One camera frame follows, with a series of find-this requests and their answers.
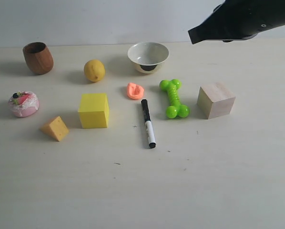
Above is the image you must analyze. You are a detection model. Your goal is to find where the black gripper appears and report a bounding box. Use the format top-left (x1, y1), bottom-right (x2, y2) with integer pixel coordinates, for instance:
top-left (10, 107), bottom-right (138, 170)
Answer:
top-left (188, 0), bottom-right (285, 44)

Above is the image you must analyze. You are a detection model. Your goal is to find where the orange putty lump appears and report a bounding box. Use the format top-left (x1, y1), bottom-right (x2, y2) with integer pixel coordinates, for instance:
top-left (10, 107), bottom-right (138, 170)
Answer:
top-left (127, 83), bottom-right (144, 100)

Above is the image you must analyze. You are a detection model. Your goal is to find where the light wooden cube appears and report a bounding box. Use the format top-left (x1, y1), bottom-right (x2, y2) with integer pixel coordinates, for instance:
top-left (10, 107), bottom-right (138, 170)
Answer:
top-left (197, 82), bottom-right (236, 119)

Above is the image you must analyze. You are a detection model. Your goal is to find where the white ceramic bowl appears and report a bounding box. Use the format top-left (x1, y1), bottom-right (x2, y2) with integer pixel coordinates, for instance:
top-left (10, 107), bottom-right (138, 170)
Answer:
top-left (127, 42), bottom-right (170, 74)

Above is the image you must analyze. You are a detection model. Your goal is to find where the green rubber bone toy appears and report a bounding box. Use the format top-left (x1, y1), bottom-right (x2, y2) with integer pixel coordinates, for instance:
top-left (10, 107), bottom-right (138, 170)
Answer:
top-left (159, 79), bottom-right (190, 119)

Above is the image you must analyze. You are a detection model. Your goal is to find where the black white marker pen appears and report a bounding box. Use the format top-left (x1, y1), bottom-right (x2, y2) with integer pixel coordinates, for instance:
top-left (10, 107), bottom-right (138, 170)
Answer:
top-left (141, 99), bottom-right (156, 148)

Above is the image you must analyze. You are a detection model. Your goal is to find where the yellow lemon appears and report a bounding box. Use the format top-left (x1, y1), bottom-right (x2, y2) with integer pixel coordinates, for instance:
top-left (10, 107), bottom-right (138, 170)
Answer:
top-left (83, 59), bottom-right (105, 83)

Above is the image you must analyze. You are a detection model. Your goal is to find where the yellow cube block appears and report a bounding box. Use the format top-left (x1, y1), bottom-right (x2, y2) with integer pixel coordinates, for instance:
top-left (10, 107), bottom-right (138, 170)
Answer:
top-left (78, 93), bottom-right (109, 129)

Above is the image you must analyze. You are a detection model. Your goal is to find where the brown wooden cup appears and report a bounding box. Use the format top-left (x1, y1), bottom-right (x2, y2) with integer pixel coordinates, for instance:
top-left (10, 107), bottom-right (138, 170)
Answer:
top-left (22, 42), bottom-right (54, 75)

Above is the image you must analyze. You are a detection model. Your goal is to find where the orange cheese wedge toy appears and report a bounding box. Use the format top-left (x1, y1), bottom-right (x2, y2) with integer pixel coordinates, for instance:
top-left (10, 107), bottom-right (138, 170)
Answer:
top-left (40, 116), bottom-right (69, 142)

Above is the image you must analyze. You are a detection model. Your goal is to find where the pink cake squishy toy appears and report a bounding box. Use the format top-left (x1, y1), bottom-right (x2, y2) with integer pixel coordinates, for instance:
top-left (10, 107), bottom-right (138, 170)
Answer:
top-left (8, 91), bottom-right (40, 118)

